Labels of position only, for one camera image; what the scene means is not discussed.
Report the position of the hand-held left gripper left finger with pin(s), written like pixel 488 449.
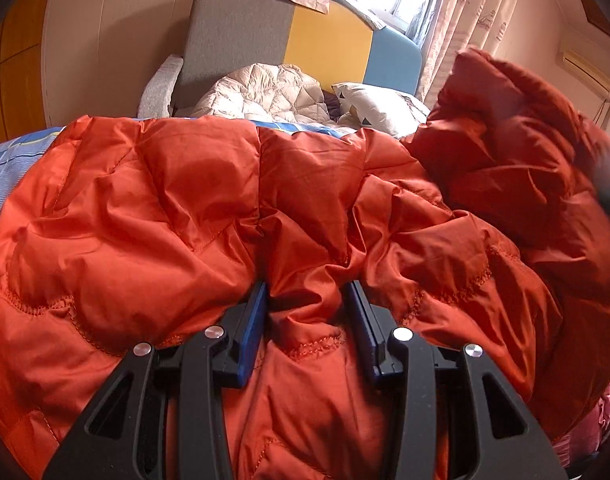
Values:
pixel 250 325

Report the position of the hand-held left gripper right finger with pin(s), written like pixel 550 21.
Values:
pixel 367 330

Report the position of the orange down jacket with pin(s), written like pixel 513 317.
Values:
pixel 185 210

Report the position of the white air conditioner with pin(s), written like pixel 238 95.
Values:
pixel 587 62

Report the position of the pink patterned curtain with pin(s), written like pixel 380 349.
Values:
pixel 475 25

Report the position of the white pillow with triangles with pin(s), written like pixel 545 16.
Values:
pixel 380 107

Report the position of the pink quilt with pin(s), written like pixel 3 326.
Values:
pixel 595 410

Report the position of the white quilted jacket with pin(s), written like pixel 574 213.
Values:
pixel 265 92

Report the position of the grey cushion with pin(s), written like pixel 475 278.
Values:
pixel 160 87

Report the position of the blue plaid bedsheet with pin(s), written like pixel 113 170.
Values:
pixel 10 165

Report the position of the grey yellow blue headboard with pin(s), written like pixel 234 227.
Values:
pixel 245 30

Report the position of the wooden wardrobe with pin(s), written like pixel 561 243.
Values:
pixel 15 60

